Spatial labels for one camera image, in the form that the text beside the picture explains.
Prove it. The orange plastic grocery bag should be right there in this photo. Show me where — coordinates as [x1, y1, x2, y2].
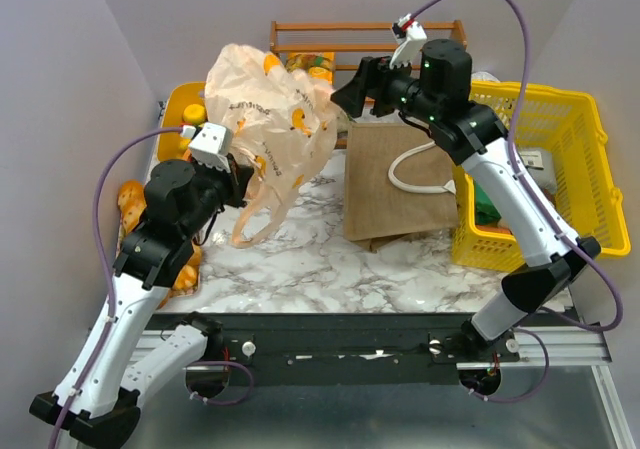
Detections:
[204, 44, 341, 248]

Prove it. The burlap tote bag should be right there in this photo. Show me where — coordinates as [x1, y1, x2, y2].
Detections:
[343, 123, 458, 252]

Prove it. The green Real chips bag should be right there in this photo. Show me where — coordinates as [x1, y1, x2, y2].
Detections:
[474, 182, 501, 226]

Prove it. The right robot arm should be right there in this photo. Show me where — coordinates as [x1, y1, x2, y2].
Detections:
[331, 39, 601, 346]

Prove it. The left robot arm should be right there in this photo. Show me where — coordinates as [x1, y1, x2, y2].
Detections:
[29, 159, 253, 448]

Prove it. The yellow chips bag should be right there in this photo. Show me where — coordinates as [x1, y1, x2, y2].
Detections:
[285, 52, 335, 84]

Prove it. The yellow lemon squash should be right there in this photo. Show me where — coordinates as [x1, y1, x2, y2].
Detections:
[178, 138, 191, 154]

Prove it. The yellow plastic bin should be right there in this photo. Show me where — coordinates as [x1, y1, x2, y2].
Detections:
[156, 81, 205, 162]

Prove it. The yellow round squash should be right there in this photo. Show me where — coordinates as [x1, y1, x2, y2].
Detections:
[182, 104, 207, 126]

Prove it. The wooden shelf rack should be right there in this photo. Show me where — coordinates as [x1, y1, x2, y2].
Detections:
[269, 19, 468, 148]

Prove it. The long baguette bread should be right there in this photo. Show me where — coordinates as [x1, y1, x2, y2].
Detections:
[117, 180, 146, 234]

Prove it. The grey wrapped package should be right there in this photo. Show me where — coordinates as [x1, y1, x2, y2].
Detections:
[519, 147, 558, 195]

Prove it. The yellow mesh basket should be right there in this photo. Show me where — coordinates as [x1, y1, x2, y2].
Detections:
[451, 84, 632, 272]

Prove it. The orange carrot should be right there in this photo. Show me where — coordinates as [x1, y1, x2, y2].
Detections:
[483, 226, 514, 239]

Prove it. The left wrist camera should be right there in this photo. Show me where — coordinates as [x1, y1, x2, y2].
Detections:
[188, 122, 233, 173]

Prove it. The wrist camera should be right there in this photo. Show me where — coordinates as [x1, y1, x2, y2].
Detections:
[389, 14, 427, 69]
[188, 122, 233, 173]

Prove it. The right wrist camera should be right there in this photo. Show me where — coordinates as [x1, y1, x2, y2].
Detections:
[389, 14, 427, 69]

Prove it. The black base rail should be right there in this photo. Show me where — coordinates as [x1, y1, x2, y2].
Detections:
[139, 311, 521, 388]

